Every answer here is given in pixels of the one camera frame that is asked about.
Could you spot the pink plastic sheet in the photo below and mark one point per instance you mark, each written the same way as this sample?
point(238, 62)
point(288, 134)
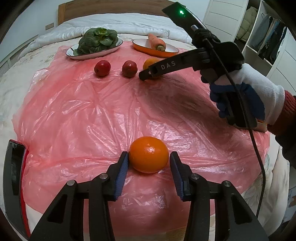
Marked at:
point(92, 120)

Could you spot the person's right hand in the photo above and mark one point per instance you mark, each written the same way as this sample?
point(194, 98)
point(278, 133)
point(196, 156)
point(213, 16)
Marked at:
point(259, 81)

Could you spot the white wardrobe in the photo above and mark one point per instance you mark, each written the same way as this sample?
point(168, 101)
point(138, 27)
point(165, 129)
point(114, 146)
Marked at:
point(222, 16)

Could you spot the red plum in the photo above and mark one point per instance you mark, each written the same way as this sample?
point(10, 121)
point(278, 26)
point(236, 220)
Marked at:
point(102, 68)
point(129, 69)

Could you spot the hanging dark clothes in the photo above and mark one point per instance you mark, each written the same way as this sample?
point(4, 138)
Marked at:
point(270, 39)

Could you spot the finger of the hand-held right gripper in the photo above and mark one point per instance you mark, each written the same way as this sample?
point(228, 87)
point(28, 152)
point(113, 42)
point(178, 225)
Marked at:
point(175, 63)

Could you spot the smartphone with red case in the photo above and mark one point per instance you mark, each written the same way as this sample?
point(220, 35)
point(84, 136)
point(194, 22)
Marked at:
point(15, 176)

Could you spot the orange dish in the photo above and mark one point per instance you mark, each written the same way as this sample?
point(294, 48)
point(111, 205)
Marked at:
point(143, 47)

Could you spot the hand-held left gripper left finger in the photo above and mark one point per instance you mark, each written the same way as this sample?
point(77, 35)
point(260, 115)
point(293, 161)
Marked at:
point(122, 171)

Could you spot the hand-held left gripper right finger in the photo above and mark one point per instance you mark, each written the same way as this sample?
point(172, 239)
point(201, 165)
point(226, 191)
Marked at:
point(177, 171)

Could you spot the orange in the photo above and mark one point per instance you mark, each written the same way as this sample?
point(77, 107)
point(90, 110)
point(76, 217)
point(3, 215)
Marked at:
point(150, 62)
point(149, 154)

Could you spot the person's right forearm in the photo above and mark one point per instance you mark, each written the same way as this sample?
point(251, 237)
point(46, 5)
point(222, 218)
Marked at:
point(289, 111)

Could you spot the white louvered radiator cover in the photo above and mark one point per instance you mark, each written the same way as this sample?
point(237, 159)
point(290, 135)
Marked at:
point(16, 56)

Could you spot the wooden headboard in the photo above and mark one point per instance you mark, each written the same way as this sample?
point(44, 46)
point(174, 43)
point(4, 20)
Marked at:
point(92, 8)

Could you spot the beige jacket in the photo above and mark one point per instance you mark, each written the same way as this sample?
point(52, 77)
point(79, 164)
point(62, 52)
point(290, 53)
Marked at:
point(247, 23)

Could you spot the green leafy vegetable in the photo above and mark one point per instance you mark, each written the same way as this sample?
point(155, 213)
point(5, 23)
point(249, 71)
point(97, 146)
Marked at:
point(97, 41)

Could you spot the carrot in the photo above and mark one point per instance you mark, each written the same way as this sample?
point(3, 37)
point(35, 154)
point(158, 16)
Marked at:
point(156, 41)

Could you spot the white duvet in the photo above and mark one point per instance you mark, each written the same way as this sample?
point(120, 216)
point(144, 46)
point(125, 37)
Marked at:
point(115, 23)

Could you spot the wall socket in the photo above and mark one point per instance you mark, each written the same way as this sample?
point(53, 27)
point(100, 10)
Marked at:
point(49, 26)

